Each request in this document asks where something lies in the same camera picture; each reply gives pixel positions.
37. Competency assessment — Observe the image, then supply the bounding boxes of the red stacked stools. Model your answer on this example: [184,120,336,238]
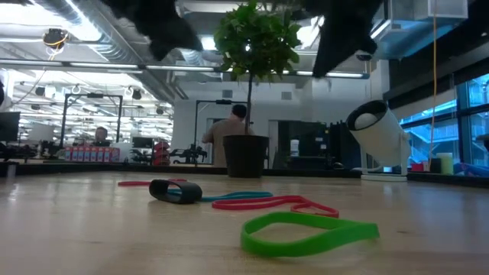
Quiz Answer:
[152,140,172,166]

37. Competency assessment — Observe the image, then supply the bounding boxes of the red rubber band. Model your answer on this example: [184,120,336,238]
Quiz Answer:
[211,195,341,219]
[116,177,188,187]

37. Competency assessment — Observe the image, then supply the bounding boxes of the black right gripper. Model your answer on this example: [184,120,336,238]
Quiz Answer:
[303,0,384,79]

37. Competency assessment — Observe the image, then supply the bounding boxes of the black cabinet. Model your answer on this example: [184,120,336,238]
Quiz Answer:
[277,120,362,171]

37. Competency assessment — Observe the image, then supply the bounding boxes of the yellow-green cup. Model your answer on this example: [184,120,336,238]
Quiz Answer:
[436,152,455,176]

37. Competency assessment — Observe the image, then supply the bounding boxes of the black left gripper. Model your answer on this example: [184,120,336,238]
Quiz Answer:
[99,0,205,62]

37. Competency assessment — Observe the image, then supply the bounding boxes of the black ceiling dome camera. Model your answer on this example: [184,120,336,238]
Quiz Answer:
[41,27,70,50]

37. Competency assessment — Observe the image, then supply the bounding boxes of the blue rubber band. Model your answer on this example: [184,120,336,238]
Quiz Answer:
[169,186,274,203]

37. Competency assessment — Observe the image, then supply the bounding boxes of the white cylindrical spot lamp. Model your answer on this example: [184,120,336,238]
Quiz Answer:
[345,99,413,183]

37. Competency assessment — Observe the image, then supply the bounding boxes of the pink carton row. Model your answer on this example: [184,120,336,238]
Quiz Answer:
[63,146,121,163]

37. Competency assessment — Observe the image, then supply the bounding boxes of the person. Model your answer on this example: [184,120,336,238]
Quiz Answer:
[92,126,112,148]
[201,103,255,168]

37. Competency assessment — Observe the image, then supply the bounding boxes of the wide black rubber band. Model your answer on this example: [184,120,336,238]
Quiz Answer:
[148,179,203,205]

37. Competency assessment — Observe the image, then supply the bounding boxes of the black computer monitor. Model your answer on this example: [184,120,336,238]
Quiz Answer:
[0,111,21,143]

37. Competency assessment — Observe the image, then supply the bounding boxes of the black camera gantry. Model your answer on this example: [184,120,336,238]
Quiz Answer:
[194,99,249,154]
[63,93,123,148]

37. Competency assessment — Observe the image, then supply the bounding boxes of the long ceiling light bar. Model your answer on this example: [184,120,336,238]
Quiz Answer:
[0,57,371,80]

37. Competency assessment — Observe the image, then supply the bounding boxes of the green rubber band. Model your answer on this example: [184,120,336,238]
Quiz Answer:
[240,212,381,259]

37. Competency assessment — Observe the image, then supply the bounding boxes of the green potted plant black pot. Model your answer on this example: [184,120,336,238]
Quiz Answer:
[212,0,303,179]

